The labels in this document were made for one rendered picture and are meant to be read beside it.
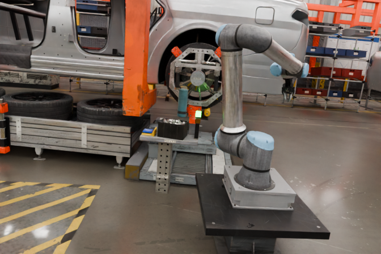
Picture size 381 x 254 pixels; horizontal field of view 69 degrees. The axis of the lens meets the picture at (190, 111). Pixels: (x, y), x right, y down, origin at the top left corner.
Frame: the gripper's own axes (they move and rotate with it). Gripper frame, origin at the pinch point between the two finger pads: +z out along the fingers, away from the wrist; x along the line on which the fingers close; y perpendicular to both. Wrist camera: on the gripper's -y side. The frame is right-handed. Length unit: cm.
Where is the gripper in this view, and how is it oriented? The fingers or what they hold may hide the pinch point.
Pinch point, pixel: (288, 100)
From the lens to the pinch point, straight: 221.5
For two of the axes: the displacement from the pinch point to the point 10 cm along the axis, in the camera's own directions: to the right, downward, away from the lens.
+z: 1.7, 8.6, 4.7
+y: -3.1, 5.0, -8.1
